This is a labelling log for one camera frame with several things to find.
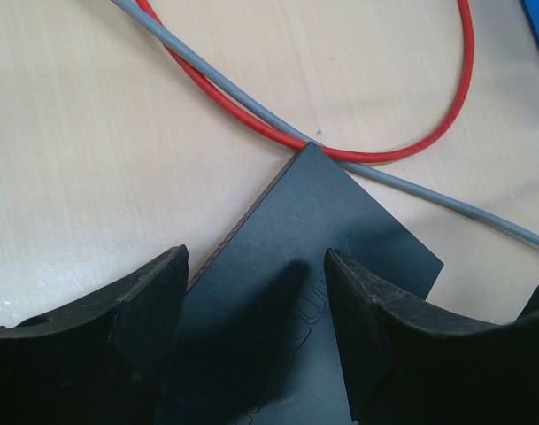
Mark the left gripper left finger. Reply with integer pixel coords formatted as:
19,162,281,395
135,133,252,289
0,245,189,424

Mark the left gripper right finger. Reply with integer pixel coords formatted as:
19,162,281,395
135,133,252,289
324,250,539,424

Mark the black network switch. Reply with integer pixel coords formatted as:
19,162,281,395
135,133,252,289
155,144,443,424

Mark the red ethernet cable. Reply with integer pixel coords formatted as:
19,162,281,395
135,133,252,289
135,0,475,161

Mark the grey ethernet cable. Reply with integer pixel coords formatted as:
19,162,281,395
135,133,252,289
110,0,539,254

